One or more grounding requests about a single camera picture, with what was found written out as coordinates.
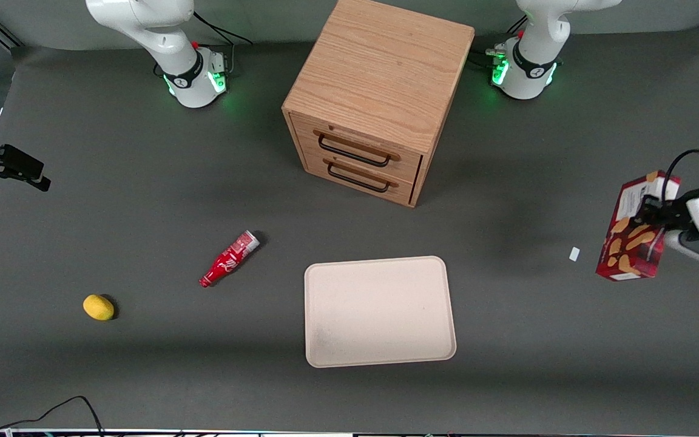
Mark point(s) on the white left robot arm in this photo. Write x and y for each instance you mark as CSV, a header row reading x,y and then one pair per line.
x,y
537,54

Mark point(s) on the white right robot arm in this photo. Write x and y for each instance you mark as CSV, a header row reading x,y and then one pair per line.
x,y
161,30

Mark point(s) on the small white paper scrap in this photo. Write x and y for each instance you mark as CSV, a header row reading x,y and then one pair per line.
x,y
574,254

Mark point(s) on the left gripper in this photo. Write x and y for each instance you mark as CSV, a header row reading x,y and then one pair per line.
x,y
668,211

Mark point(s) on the beige rectangular tray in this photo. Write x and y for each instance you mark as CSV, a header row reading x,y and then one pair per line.
x,y
380,312

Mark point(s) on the yellow lemon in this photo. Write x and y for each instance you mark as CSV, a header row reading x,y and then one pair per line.
x,y
98,307

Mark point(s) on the red cola bottle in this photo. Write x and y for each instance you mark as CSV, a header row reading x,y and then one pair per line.
x,y
227,261

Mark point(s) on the wide wooden drawer front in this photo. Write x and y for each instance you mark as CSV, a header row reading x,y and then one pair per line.
x,y
404,164

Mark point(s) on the wooden two-drawer cabinet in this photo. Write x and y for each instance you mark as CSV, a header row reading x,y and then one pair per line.
x,y
380,67

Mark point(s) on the narrow wooden drawer front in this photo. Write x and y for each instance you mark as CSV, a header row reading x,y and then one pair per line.
x,y
401,191

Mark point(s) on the red cookie box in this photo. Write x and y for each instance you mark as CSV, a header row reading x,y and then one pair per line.
x,y
625,249

